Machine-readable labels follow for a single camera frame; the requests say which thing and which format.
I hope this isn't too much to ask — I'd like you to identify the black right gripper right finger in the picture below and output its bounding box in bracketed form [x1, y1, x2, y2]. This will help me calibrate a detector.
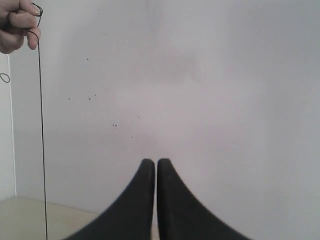
[156, 158, 248, 240]

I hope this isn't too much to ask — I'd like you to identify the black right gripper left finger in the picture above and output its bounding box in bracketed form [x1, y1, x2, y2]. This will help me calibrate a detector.
[67, 159, 155, 240]

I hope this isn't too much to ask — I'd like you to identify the thin black string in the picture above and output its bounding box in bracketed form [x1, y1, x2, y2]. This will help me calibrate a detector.
[0, 2, 49, 240]

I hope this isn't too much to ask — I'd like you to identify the person's bare hand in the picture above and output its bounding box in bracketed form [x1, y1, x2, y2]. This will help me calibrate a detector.
[0, 0, 42, 55]

